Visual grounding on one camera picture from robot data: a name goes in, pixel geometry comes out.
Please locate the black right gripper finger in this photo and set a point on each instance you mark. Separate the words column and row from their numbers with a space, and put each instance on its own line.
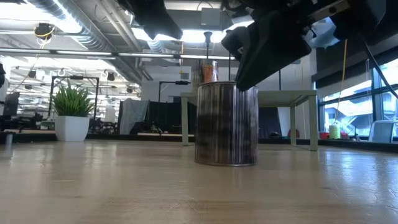
column 231, row 42
column 270, row 53

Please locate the metal can with orange label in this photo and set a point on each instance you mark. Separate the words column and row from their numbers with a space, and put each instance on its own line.
column 206, row 73

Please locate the silver metal can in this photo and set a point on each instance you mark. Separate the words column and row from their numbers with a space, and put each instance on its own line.
column 226, row 124

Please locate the grey ceiling box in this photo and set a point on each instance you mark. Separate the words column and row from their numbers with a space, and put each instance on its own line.
column 210, row 17

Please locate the pale green perforated metal shelf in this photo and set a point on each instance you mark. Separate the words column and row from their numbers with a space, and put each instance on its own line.
column 286, row 96

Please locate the long ceiling light tube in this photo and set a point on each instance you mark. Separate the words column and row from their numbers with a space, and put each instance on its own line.
column 84, row 53

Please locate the dark red rounded object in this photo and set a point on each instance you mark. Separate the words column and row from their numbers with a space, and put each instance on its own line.
column 293, row 133

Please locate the grey draped cloth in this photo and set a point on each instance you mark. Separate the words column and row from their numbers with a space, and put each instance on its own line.
column 132, row 113

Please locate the red container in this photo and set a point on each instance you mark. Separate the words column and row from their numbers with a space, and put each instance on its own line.
column 324, row 135

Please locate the yellow-green bottle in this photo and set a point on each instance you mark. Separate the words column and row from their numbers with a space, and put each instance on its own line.
column 335, row 131

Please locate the green plant in white pot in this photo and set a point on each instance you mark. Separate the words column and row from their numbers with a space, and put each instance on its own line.
column 72, row 124

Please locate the white chair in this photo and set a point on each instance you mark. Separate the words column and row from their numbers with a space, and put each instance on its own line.
column 382, row 130

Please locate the black metal frame stand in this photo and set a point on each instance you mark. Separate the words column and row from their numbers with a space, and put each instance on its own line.
column 74, row 77

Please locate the small grey post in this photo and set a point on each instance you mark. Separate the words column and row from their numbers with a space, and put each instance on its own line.
column 8, row 140

